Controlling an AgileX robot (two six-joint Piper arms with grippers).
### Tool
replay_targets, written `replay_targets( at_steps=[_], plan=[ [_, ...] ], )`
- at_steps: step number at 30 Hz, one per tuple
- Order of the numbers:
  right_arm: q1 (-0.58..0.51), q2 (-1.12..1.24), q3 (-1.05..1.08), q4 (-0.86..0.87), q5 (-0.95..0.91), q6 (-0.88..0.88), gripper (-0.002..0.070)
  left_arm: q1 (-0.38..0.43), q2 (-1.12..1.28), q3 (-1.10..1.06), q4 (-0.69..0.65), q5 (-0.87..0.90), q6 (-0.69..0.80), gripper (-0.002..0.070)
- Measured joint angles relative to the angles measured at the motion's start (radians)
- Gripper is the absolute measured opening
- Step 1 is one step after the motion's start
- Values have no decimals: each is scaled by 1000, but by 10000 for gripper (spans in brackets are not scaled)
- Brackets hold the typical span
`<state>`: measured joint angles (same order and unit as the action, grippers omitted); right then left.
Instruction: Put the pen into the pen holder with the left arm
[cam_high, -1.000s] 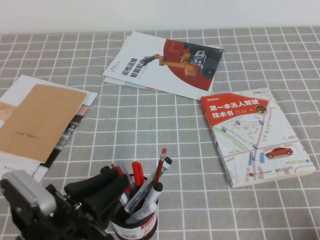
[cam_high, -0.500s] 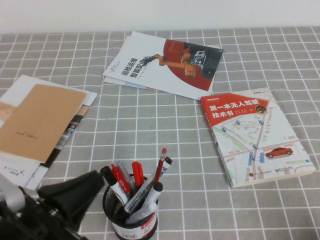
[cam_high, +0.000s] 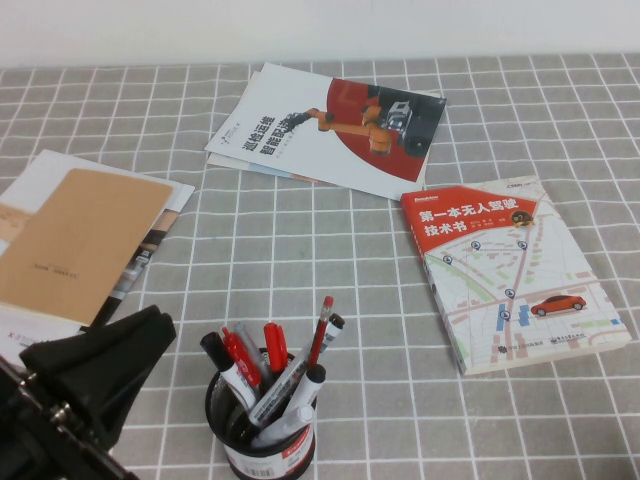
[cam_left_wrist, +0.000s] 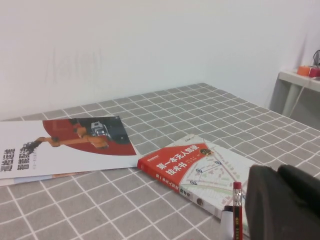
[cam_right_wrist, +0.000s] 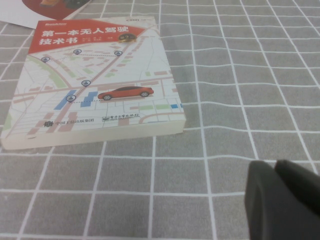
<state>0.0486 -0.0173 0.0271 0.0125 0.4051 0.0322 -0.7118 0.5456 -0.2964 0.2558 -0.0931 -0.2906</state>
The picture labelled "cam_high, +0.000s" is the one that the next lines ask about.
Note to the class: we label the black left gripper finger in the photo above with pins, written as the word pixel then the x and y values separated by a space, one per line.
pixel 95 345
pixel 130 375

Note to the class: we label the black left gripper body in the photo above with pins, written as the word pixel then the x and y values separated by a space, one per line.
pixel 35 440

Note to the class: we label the white marker with black cap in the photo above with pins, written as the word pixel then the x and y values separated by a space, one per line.
pixel 315 380
pixel 220 355
pixel 330 330

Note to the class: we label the brochure with orange robot arm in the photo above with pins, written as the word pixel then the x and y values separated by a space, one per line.
pixel 300 145

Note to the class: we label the clear grey pen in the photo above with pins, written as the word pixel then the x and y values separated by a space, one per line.
pixel 240 329

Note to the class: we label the red ballpoint pen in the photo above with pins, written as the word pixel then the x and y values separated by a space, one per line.
pixel 274 345

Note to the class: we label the black mesh pen holder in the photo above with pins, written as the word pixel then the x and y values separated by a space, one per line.
pixel 280 457

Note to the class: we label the brown kraft notebook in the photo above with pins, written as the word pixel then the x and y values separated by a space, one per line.
pixel 85 240

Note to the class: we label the red capped white marker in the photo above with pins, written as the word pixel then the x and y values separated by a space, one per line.
pixel 240 355

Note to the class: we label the red pencil with eraser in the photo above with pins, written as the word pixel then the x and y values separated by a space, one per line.
pixel 322 325

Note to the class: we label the red map cover book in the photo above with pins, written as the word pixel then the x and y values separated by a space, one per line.
pixel 520 280

